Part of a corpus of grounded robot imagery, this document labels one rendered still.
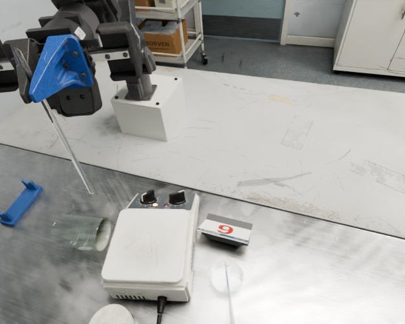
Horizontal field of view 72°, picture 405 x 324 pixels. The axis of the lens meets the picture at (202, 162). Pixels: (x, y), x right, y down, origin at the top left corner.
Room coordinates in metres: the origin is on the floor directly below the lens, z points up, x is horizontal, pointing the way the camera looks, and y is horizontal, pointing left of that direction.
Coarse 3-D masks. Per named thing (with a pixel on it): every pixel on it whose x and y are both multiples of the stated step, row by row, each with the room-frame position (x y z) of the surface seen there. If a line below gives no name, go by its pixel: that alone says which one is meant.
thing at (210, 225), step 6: (204, 222) 0.27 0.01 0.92; (210, 222) 0.28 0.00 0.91; (216, 222) 0.28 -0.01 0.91; (204, 228) 0.25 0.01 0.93; (210, 228) 0.25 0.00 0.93; (216, 228) 0.25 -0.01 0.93; (222, 228) 0.26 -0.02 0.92; (228, 228) 0.26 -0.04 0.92; (234, 228) 0.26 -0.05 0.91; (228, 234) 0.24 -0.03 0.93; (234, 234) 0.24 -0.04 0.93; (240, 234) 0.24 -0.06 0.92; (246, 234) 0.24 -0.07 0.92
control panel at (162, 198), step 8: (136, 200) 0.32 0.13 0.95; (160, 200) 0.31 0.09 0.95; (168, 200) 0.31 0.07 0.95; (192, 200) 0.31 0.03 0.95; (144, 208) 0.29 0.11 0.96; (152, 208) 0.29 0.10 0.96; (160, 208) 0.28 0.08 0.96; (168, 208) 0.28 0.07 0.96; (176, 208) 0.28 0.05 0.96; (184, 208) 0.28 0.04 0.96
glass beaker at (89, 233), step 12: (60, 216) 0.28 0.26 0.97; (72, 216) 0.28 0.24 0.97; (84, 216) 0.28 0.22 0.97; (96, 216) 0.28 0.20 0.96; (60, 228) 0.26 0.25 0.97; (72, 228) 0.26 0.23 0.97; (84, 228) 0.25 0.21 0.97; (96, 228) 0.25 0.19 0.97; (108, 228) 0.27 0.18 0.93; (60, 240) 0.24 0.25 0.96; (72, 240) 0.24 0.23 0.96; (84, 240) 0.24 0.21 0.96; (96, 240) 0.24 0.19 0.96; (108, 240) 0.26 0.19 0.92
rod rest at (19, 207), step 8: (24, 184) 0.41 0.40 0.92; (32, 184) 0.40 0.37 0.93; (24, 192) 0.40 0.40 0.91; (32, 192) 0.40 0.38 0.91; (16, 200) 0.38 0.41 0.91; (24, 200) 0.38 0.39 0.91; (32, 200) 0.38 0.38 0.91; (8, 208) 0.36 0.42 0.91; (16, 208) 0.36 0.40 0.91; (24, 208) 0.36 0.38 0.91; (0, 216) 0.33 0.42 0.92; (8, 216) 0.33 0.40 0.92; (16, 216) 0.34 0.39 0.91; (8, 224) 0.32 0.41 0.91
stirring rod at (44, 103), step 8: (16, 48) 0.25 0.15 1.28; (16, 56) 0.25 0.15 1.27; (24, 64) 0.25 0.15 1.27; (24, 72) 0.25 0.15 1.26; (48, 104) 0.25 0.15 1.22; (48, 112) 0.24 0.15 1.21; (56, 120) 0.25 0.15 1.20; (56, 128) 0.24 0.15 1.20; (64, 136) 0.24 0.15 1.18; (64, 144) 0.24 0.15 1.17; (72, 152) 0.24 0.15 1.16; (72, 160) 0.24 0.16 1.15; (80, 168) 0.24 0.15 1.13; (80, 176) 0.24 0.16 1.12; (88, 184) 0.24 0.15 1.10
